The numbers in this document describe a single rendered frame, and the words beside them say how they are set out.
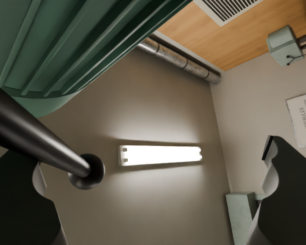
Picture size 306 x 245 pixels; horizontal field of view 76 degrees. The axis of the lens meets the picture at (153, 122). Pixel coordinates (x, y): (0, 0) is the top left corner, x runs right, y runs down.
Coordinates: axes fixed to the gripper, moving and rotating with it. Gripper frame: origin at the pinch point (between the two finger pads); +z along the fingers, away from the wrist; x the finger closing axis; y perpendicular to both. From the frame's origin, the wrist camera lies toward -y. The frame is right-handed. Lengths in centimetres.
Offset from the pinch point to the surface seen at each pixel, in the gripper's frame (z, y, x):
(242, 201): 158, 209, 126
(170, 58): 237, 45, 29
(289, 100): 219, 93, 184
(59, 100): 8.0, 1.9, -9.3
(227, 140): 240, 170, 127
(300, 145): 180, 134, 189
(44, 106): 7.6, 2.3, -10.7
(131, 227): 89, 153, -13
